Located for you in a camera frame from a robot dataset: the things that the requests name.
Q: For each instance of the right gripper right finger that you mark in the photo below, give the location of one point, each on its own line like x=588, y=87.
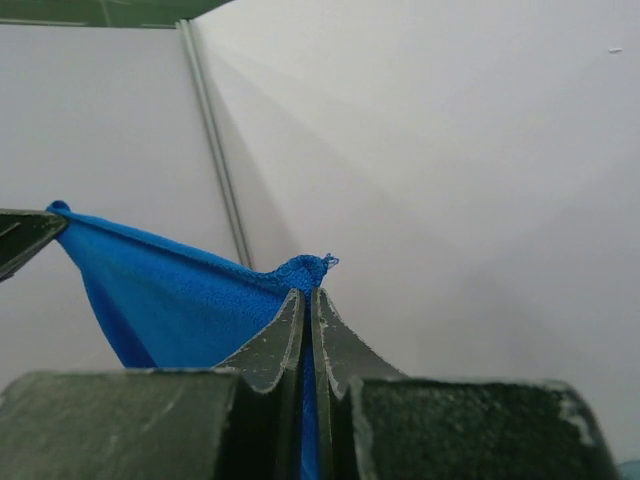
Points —
x=342, y=363

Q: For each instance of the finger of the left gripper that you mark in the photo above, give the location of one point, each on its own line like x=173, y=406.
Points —
x=24, y=233

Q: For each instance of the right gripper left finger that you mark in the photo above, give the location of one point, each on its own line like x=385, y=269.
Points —
x=262, y=439

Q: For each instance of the blue towel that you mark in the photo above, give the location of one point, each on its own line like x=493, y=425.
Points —
x=172, y=313

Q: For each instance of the left aluminium frame post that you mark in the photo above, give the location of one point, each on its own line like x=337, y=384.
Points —
x=206, y=105

